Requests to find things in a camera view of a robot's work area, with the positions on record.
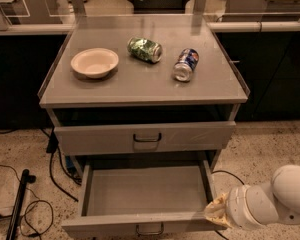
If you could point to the black pole on floor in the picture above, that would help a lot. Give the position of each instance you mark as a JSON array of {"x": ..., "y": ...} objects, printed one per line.
[{"x": 26, "y": 178}]

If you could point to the white bowl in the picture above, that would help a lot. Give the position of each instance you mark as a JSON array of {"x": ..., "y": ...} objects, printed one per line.
[{"x": 95, "y": 63}]

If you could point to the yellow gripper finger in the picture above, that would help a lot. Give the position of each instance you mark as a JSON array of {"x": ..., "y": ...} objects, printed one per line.
[{"x": 215, "y": 211}]

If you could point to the blue soda can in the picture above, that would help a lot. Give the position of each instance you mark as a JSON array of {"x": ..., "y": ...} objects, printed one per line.
[{"x": 185, "y": 65}]

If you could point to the grey top drawer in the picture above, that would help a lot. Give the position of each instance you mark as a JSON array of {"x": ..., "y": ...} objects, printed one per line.
[{"x": 137, "y": 138}]

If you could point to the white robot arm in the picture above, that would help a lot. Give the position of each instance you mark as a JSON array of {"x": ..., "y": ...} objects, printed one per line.
[{"x": 252, "y": 207}]

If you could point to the grey drawer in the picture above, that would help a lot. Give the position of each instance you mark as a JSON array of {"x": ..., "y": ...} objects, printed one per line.
[
  {"x": 137, "y": 138},
  {"x": 142, "y": 201}
]

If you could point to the green soda can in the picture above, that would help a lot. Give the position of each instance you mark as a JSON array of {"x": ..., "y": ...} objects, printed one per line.
[{"x": 145, "y": 49}]

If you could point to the grey drawer cabinet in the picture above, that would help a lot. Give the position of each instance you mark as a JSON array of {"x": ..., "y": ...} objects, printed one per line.
[{"x": 139, "y": 92}]

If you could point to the white horizontal rail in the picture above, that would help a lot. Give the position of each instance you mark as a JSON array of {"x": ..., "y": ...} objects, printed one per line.
[{"x": 223, "y": 27}]

